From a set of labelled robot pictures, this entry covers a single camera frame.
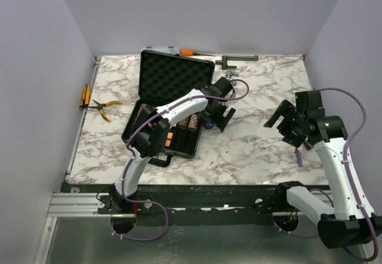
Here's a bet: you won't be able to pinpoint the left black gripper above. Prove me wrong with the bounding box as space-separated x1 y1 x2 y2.
197 101 234 133

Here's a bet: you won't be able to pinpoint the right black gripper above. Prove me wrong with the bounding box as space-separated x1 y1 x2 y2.
264 99 307 148

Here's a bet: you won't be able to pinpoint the blue small blind button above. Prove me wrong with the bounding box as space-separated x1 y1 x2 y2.
203 122 214 130

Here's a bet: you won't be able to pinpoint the black foam-lined carrying case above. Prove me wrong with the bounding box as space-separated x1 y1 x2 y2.
121 50 215 167

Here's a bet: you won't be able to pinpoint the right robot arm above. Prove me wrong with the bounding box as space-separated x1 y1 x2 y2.
265 100 381 248

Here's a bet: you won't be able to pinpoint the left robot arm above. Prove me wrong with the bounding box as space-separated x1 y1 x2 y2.
109 77 235 213

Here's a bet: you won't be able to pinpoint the silver metal clamp lever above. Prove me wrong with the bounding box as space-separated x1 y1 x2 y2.
226 70 239 79

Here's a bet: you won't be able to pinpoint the blue marker pen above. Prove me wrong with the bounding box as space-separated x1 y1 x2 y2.
294 148 303 167

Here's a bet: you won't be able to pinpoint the orange playing card deck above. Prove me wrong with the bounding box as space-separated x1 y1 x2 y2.
165 132 174 148

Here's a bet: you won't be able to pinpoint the clear plastic organizer box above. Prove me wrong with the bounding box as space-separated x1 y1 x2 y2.
146 46 180 54

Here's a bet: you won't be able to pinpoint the tall poker chip stack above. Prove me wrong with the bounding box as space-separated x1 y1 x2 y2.
132 103 147 130

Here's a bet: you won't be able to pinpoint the yellow black utility knife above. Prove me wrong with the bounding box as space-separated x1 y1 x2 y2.
79 84 91 109

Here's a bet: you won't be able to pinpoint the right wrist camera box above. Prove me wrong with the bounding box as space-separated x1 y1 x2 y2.
295 90 323 113

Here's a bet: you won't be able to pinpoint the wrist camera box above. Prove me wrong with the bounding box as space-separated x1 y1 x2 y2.
213 77 236 99
295 90 323 113

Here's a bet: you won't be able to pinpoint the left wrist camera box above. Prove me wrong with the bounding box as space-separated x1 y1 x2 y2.
213 77 236 99

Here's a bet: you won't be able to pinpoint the grey metal t-handle bar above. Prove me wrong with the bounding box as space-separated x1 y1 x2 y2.
215 55 259 70

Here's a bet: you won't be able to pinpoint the orange handled screwdriver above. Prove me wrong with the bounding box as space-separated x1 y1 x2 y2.
180 50 213 57

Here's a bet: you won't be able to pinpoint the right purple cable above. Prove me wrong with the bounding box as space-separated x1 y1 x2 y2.
273 88 380 262

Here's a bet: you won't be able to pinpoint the black metal base rail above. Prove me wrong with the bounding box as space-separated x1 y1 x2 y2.
61 183 298 232

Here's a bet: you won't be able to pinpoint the yellow handled pliers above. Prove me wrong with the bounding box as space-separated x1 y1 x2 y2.
88 100 123 122

